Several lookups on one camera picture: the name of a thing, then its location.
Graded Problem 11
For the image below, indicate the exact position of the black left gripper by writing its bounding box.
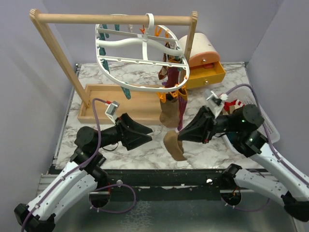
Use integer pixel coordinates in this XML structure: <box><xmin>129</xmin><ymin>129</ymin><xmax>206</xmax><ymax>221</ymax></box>
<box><xmin>94</xmin><ymin>113</ymin><xmax>153</xmax><ymax>150</ymax></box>

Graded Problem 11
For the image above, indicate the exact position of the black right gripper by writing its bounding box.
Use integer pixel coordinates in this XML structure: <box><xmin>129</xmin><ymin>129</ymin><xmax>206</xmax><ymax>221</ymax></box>
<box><xmin>175</xmin><ymin>104</ymin><xmax>241</xmax><ymax>144</ymax></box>

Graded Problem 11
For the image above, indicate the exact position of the brown ribbed sock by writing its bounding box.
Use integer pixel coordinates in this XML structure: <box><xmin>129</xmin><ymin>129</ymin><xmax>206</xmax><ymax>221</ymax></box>
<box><xmin>163</xmin><ymin>130</ymin><xmax>187</xmax><ymax>161</ymax></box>
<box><xmin>159</xmin><ymin>95</ymin><xmax>180</xmax><ymax>128</ymax></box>

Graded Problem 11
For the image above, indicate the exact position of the maroon striped sock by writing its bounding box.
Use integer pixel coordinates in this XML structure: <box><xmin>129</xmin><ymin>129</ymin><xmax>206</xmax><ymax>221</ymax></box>
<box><xmin>177</xmin><ymin>100</ymin><xmax>187</xmax><ymax>131</ymax></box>
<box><xmin>163</xmin><ymin>67</ymin><xmax>179</xmax><ymax>88</ymax></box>

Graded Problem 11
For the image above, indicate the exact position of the white oval clip hanger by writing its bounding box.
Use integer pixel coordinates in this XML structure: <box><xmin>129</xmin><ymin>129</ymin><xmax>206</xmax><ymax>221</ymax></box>
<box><xmin>95</xmin><ymin>13</ymin><xmax>190</xmax><ymax>93</ymax></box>

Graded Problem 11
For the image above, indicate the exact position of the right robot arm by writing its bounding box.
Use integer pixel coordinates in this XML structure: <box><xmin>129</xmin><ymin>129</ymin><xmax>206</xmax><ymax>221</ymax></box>
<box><xmin>178</xmin><ymin>104</ymin><xmax>309</xmax><ymax>222</ymax></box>

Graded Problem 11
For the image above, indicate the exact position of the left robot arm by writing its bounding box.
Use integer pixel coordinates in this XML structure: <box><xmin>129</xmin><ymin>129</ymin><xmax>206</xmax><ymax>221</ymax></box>
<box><xmin>14</xmin><ymin>113</ymin><xmax>153</xmax><ymax>232</ymax></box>

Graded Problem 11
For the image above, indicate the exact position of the wooden hanger rack stand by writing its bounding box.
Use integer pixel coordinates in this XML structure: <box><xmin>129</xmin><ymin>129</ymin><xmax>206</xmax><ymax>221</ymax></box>
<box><xmin>29</xmin><ymin>9</ymin><xmax>197</xmax><ymax>125</ymax></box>

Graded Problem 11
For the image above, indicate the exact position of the orange clothespin holding socks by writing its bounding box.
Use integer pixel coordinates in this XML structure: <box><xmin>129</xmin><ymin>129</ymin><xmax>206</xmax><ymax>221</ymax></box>
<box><xmin>169</xmin><ymin>86</ymin><xmax>188</xmax><ymax>102</ymax></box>

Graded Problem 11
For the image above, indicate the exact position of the teal clothespin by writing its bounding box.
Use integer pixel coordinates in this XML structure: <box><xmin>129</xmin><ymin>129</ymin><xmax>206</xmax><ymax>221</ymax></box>
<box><xmin>121</xmin><ymin>87</ymin><xmax>131</xmax><ymax>100</ymax></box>
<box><xmin>100</xmin><ymin>59</ymin><xmax>110</xmax><ymax>74</ymax></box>

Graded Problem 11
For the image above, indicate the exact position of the red white striped sock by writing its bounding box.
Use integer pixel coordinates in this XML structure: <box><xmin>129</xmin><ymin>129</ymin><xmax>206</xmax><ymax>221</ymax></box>
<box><xmin>222</xmin><ymin>99</ymin><xmax>245</xmax><ymax>115</ymax></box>

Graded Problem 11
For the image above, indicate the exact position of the toy drawer cabinet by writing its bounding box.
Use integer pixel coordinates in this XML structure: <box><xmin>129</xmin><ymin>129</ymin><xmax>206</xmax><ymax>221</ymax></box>
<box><xmin>186</xmin><ymin>33</ymin><xmax>225</xmax><ymax>89</ymax></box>

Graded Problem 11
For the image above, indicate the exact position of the argyle patterned sock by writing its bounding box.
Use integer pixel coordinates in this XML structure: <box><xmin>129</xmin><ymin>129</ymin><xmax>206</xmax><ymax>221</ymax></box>
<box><xmin>158</xmin><ymin>42</ymin><xmax>170</xmax><ymax>80</ymax></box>

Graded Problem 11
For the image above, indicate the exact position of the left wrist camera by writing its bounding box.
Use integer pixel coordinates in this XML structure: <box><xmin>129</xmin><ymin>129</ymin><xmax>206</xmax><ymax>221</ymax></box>
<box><xmin>105</xmin><ymin>101</ymin><xmax>120</xmax><ymax>123</ymax></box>

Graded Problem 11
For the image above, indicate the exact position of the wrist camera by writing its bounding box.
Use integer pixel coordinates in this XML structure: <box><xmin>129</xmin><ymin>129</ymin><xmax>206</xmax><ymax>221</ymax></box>
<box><xmin>105</xmin><ymin>101</ymin><xmax>120</xmax><ymax>123</ymax></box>
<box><xmin>203</xmin><ymin>89</ymin><xmax>228</xmax><ymax>118</ymax></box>

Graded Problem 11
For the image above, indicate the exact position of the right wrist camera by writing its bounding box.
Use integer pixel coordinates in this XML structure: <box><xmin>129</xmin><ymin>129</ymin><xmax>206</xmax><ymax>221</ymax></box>
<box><xmin>203</xmin><ymin>89</ymin><xmax>228</xmax><ymax>118</ymax></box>

